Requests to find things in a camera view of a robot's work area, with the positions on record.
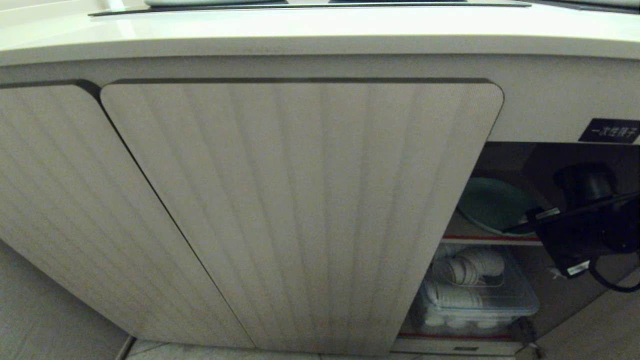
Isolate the black cable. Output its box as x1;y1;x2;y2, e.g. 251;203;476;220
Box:
588;256;640;294

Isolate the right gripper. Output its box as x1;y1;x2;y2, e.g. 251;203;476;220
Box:
502;199;608;280

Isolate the green plate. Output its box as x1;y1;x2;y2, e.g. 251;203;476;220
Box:
457;177;544;237

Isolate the black label sign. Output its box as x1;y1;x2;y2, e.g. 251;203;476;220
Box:
578;118;640;145

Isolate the stack of white bowls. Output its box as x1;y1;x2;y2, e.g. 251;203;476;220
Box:
432;248;506;287
424;281;484;309

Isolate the clear plastic storage bin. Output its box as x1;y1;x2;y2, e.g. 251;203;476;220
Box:
410;244;541;337

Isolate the black cooktop panel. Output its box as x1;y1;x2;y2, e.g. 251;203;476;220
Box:
89;0;532;17

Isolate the white shelf with red edge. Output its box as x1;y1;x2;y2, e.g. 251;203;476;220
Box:
440;233;544;247
393;332;527;357

